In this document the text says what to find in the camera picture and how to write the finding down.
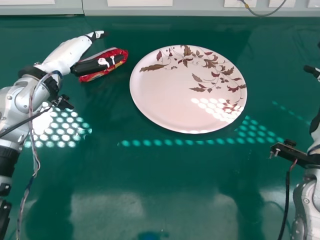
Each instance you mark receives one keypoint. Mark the red biscuit packet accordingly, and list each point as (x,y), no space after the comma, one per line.
(91,77)

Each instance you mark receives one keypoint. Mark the plate with brown leaf pattern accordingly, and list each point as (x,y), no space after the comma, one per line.
(175,95)

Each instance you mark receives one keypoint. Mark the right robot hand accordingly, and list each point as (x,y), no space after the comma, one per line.
(313,71)

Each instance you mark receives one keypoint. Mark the white socket panel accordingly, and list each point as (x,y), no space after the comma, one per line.
(232,3)
(25,1)
(140,2)
(277,3)
(314,2)

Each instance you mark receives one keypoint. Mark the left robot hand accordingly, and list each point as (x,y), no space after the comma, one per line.
(65,52)

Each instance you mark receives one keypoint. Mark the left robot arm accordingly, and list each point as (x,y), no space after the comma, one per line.
(17,100)

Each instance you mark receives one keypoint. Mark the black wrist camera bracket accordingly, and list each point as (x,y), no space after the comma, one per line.
(287,150)
(62,101)

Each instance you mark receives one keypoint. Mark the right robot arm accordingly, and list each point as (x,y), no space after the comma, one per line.
(307,205)

